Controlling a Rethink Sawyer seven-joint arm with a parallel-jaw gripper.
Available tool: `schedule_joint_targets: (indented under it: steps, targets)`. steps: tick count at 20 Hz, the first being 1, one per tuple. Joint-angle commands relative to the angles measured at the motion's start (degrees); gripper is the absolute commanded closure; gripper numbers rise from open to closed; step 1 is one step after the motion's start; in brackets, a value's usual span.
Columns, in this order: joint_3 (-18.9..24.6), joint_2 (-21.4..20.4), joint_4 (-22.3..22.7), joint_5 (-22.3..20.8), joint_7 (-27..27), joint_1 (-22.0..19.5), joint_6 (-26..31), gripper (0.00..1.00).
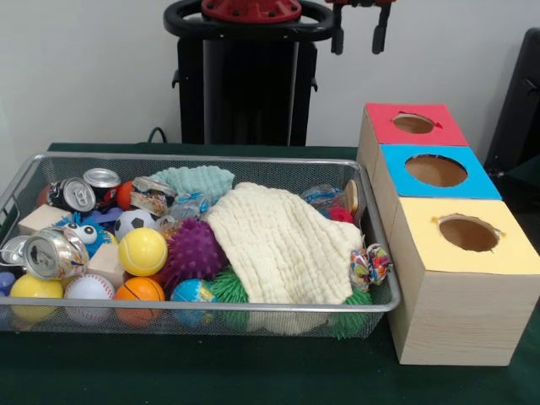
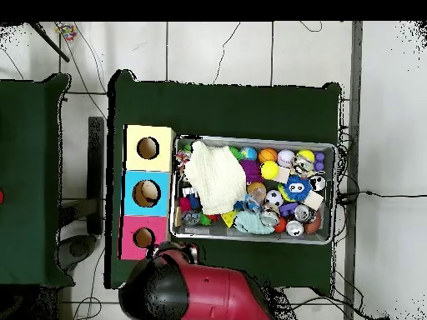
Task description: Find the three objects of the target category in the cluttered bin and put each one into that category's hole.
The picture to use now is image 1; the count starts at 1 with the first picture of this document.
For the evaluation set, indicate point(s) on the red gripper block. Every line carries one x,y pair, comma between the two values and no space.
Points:
361,2

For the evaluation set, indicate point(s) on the cream muslin cloth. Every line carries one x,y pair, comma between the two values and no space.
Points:
283,245

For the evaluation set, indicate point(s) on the wooden box with three holes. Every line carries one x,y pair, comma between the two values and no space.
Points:
460,295

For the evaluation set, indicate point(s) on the shallow clear mesh bin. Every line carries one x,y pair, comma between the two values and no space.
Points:
278,321

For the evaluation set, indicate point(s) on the black chair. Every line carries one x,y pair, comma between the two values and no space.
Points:
519,110

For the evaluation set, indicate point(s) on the mint green cloth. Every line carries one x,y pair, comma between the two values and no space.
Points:
194,181

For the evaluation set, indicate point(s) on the purple spiky ball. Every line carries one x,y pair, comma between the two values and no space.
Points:
194,251

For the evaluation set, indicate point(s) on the small soccer ball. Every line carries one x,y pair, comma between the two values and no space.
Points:
133,224

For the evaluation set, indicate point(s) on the yellow tennis ball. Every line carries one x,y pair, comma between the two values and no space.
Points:
143,251

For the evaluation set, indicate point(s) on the blue globe ball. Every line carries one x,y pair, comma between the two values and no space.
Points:
193,297

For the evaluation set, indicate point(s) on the black soda can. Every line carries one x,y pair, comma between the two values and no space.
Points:
72,195

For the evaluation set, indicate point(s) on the orange basketball toy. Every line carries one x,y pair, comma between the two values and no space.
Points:
139,295

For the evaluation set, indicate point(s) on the white baseball toy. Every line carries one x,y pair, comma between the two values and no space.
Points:
89,295

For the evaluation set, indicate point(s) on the crushed silver can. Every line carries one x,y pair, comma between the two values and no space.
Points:
52,253

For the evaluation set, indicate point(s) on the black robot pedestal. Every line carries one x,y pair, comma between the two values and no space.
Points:
245,93

